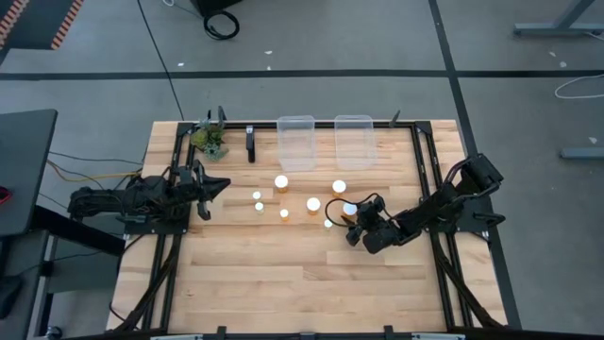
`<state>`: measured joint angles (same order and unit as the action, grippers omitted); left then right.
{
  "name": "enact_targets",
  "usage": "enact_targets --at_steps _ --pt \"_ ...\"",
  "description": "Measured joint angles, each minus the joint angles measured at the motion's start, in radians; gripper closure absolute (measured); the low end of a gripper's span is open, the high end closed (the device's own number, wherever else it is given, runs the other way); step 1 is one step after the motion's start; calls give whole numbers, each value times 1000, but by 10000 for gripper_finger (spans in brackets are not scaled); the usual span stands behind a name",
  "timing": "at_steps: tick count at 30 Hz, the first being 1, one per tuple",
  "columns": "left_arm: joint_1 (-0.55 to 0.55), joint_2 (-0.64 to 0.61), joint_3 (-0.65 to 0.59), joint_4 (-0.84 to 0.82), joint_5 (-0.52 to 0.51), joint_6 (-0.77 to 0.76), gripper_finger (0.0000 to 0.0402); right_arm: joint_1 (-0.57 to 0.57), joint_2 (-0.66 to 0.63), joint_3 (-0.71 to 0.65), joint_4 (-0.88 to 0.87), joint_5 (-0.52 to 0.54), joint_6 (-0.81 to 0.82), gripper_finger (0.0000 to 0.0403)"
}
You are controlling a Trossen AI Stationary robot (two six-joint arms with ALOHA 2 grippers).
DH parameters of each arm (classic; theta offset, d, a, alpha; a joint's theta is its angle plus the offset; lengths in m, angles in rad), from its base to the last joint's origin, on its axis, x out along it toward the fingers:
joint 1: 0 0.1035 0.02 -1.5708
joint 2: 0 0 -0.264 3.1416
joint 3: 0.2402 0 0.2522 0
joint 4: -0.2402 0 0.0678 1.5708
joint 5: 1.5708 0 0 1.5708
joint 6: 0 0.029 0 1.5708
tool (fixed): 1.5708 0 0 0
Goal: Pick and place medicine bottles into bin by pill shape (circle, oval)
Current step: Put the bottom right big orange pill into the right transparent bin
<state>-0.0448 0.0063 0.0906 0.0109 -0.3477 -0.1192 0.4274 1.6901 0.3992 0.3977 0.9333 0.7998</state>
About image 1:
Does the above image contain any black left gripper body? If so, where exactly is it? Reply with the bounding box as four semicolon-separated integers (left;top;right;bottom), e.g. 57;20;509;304
177;159;212;222

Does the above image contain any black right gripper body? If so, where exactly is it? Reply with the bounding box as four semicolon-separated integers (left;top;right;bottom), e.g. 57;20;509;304
345;195;386;247

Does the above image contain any clear plastic bin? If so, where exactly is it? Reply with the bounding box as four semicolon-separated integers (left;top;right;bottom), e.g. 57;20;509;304
276;114;317;173
333;113;378;172

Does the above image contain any green succulent plant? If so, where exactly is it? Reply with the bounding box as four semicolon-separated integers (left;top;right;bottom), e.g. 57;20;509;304
190;118;231;162

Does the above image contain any black desk crossbar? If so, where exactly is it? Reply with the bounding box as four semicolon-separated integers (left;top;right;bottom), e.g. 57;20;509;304
30;205;126;259

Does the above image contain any black desk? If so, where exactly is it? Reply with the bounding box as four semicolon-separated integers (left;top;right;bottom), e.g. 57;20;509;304
0;109;59;237

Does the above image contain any black box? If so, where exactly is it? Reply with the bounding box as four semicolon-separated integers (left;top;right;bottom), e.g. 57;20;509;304
190;0;244;16

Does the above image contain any grey metal table foot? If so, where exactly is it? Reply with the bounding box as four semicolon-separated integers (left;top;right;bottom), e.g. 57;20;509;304
560;146;604;161

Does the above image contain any black mat with orange stripes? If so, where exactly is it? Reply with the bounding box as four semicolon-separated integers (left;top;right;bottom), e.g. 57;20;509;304
0;0;87;51

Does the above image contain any grey metal table leg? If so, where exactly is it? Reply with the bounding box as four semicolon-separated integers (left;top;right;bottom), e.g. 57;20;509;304
512;0;604;39

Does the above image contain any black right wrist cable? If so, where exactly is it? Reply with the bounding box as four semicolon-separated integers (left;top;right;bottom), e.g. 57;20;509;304
324;192;378;230

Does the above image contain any black table clamp bracket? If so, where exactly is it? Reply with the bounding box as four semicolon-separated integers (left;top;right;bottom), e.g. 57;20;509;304
244;124;257;164

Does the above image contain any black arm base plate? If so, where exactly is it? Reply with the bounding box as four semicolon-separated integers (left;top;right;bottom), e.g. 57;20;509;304
123;214;191;236
419;195;507;233

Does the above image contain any yellow cable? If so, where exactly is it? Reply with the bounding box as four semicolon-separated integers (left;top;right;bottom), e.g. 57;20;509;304
45;159;143;184

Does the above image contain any black aluminium table frame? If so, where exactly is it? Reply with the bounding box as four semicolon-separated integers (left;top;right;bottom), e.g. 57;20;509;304
107;120;510;340

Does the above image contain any long black floor cable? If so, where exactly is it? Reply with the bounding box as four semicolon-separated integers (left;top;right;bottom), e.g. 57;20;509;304
136;0;185;121

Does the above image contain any white strip bracket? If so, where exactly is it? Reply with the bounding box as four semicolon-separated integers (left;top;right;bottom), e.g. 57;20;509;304
149;332;204;340
411;332;466;340

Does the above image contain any coiled black cable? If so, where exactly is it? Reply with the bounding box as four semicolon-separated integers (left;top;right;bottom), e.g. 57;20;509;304
203;9;241;42

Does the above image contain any white floor cable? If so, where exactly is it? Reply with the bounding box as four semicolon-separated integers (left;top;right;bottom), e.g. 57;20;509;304
554;73;604;101

